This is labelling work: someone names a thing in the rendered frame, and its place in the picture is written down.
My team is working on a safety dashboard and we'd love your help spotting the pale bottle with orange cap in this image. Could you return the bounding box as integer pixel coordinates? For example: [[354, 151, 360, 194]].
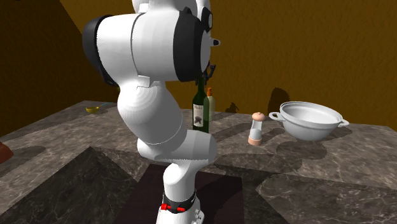
[[205, 87, 216, 122]]

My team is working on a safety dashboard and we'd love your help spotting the reddish brown object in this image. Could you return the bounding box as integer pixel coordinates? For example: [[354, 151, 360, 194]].
[[0, 141, 15, 165]]

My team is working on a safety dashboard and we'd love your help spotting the yellow ladle with blue handle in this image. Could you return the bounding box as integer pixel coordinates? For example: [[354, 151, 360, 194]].
[[85, 102, 117, 115]]

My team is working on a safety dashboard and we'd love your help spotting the clear shaker with tan caps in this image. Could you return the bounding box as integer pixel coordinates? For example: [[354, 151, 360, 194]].
[[247, 111, 267, 146]]

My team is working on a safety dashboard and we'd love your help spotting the white two-handled pot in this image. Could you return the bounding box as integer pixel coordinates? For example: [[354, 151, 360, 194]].
[[268, 101, 350, 142]]

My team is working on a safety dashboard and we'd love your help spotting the dark green wine bottle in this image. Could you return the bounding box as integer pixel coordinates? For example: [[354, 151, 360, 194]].
[[192, 77, 211, 134]]

